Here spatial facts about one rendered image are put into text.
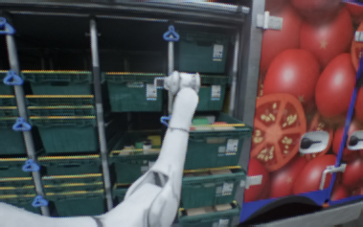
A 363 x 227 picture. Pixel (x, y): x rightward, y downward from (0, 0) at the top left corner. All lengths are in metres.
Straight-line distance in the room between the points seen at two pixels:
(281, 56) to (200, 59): 0.50
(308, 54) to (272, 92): 0.36
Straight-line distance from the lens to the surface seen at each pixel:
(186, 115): 0.38
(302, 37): 1.24
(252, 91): 0.98
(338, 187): 1.98
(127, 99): 0.98
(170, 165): 0.36
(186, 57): 1.00
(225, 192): 1.01
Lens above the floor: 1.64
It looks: 11 degrees down
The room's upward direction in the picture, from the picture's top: 1 degrees clockwise
